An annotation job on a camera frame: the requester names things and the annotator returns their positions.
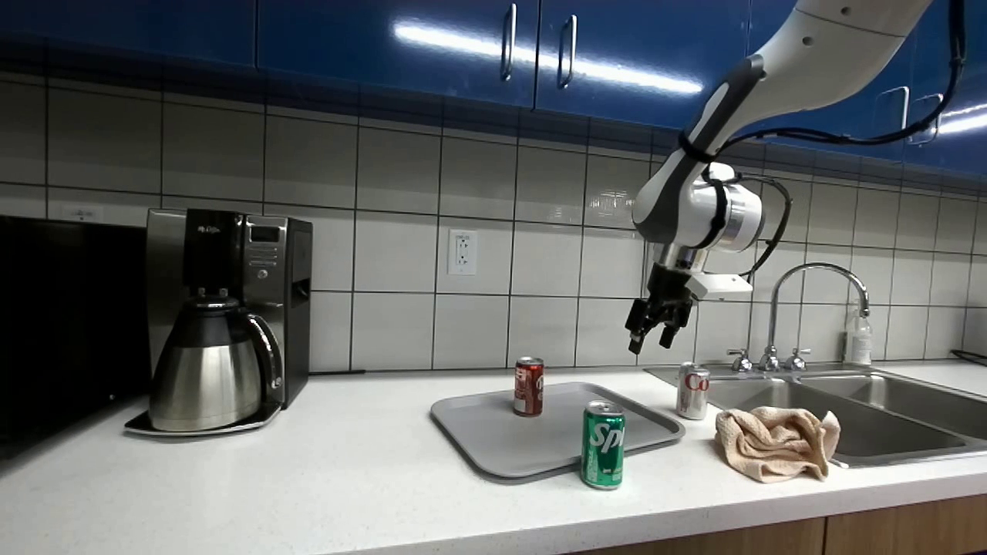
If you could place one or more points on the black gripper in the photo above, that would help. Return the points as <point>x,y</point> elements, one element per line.
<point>666,301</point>

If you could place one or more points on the silver diet coke can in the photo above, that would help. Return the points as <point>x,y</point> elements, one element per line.
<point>696,394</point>

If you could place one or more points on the red soda can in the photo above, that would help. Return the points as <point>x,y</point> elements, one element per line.
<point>527,387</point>

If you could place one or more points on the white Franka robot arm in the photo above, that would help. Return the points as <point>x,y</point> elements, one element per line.
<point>813,63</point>

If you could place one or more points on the grey plastic tray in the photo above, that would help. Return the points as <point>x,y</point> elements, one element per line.
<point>514,435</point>

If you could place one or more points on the green Sprite can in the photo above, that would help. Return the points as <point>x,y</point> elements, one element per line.
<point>603,447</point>

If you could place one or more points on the beige crumpled cloth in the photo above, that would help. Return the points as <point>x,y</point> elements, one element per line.
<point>775,444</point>

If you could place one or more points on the white plastic bottle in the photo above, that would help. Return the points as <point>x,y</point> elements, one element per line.
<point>857,341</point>

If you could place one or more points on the chrome gooseneck faucet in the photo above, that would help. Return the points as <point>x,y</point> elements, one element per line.
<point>852,278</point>

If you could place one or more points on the stainless steel double sink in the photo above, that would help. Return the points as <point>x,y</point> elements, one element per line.
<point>904,410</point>

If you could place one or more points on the wooden base cabinet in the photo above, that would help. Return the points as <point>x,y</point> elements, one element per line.
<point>872,529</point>

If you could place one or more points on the black steel coffee maker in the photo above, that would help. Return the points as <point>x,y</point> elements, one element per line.
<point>276,296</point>

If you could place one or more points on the stainless steel coffee carafe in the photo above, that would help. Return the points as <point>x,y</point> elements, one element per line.
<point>204,374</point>

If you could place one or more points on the black microwave oven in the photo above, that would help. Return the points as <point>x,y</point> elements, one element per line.
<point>65,328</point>

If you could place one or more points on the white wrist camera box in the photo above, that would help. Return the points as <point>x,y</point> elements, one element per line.
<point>721,287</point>

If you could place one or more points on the white wall outlet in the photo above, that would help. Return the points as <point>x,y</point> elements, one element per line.
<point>463,251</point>

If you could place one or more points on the blue wall cabinet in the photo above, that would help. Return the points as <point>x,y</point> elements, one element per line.
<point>309,40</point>

